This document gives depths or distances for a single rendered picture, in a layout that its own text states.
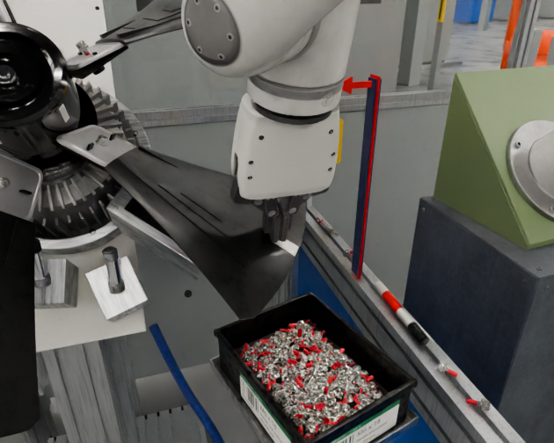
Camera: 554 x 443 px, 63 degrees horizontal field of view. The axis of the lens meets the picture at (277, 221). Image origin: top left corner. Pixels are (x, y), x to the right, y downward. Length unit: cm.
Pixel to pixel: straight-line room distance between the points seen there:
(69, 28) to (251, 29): 66
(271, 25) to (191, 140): 109
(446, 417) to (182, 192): 42
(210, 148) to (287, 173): 93
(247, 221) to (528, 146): 53
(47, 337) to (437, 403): 55
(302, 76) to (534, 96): 66
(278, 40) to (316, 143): 17
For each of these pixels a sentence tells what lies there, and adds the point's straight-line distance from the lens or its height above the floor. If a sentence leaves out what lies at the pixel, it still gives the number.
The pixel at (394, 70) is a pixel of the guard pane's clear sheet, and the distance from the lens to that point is 153.
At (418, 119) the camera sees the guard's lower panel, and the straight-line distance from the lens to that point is 161.
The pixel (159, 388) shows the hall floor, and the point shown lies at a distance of 181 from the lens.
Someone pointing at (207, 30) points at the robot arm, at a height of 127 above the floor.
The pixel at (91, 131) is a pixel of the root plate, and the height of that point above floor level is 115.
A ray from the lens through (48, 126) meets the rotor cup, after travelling 53.
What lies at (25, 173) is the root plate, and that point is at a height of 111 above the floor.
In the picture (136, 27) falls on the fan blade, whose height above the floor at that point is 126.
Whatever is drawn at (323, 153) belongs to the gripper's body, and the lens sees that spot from 44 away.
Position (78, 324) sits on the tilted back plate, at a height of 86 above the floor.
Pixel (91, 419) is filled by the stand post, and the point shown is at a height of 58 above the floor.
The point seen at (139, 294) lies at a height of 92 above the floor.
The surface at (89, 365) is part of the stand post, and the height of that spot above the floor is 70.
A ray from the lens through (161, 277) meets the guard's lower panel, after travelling 153.
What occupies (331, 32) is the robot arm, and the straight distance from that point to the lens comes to 36.
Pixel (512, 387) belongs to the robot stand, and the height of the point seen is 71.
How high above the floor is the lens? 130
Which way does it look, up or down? 27 degrees down
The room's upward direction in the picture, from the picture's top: straight up
